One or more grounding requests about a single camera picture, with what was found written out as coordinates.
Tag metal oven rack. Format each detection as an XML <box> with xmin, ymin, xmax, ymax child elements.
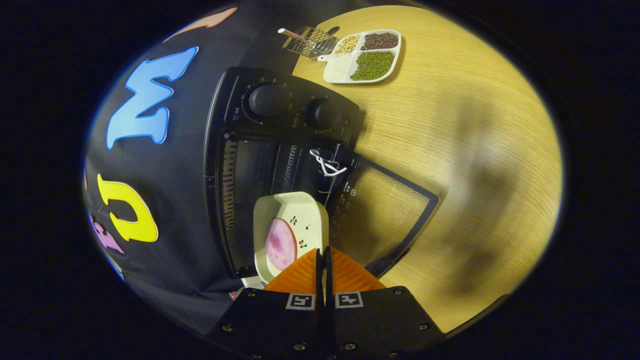
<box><xmin>250</xmin><ymin>142</ymin><xmax>346</xmax><ymax>211</ymax></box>

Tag yellow soybeans pile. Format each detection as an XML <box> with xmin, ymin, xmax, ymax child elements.
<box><xmin>334</xmin><ymin>35</ymin><xmax>361</xmax><ymax>56</ymax></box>

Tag black backdrop cloth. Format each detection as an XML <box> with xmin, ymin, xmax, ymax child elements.
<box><xmin>82</xmin><ymin>2</ymin><xmax>311</xmax><ymax>333</ymax></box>

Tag pink ham slice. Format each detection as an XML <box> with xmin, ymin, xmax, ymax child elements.
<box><xmin>264</xmin><ymin>218</ymin><xmax>298</xmax><ymax>271</ymax></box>

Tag black electric oven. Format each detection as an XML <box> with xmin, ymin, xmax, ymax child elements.
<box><xmin>202</xmin><ymin>66</ymin><xmax>440</xmax><ymax>279</ymax></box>

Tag white divided dish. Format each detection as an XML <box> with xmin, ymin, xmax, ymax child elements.
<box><xmin>317</xmin><ymin>29</ymin><xmax>402</xmax><ymax>84</ymax></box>

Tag white string loop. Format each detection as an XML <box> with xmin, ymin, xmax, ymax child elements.
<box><xmin>309</xmin><ymin>148</ymin><xmax>348</xmax><ymax>177</ymax></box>

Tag cream rectangular plate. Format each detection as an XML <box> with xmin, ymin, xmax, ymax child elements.
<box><xmin>252</xmin><ymin>191</ymin><xmax>330</xmax><ymax>285</ymax></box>

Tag dark red beans pile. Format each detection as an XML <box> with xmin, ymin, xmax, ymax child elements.
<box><xmin>361</xmin><ymin>32</ymin><xmax>399</xmax><ymax>51</ymax></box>

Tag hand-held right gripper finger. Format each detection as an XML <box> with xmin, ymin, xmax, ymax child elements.
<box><xmin>207</xmin><ymin>247</ymin><xmax>327</xmax><ymax>360</ymax></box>
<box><xmin>324</xmin><ymin>246</ymin><xmax>446</xmax><ymax>360</ymax></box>

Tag wire mesh holder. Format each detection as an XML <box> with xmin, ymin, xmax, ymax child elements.
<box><xmin>287</xmin><ymin>27</ymin><xmax>338</xmax><ymax>58</ymax></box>

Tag green mung beans pile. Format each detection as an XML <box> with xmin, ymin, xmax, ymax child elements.
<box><xmin>350</xmin><ymin>50</ymin><xmax>396</xmax><ymax>82</ymax></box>

